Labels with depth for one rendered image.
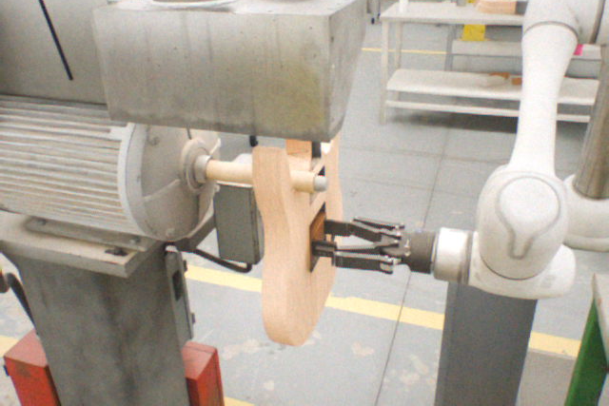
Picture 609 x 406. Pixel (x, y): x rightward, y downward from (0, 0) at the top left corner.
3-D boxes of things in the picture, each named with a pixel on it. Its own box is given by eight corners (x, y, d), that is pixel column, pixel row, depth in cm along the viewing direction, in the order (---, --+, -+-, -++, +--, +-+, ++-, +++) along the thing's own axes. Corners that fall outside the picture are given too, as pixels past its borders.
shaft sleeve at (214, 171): (204, 174, 85) (209, 156, 87) (211, 183, 88) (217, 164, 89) (310, 188, 80) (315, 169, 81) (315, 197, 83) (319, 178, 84)
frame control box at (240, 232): (156, 282, 124) (138, 183, 113) (201, 235, 142) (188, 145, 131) (252, 302, 117) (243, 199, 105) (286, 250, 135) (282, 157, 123)
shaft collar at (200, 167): (189, 175, 85) (199, 149, 87) (201, 186, 89) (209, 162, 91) (201, 176, 84) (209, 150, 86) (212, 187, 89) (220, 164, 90)
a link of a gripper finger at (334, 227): (346, 222, 98) (347, 221, 98) (310, 218, 100) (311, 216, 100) (346, 237, 99) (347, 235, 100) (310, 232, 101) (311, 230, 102)
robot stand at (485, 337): (443, 375, 207) (462, 220, 176) (519, 399, 195) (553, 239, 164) (424, 430, 185) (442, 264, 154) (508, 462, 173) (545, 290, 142)
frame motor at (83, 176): (-28, 237, 96) (-77, 99, 84) (75, 174, 118) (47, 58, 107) (169, 277, 83) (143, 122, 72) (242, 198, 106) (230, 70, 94)
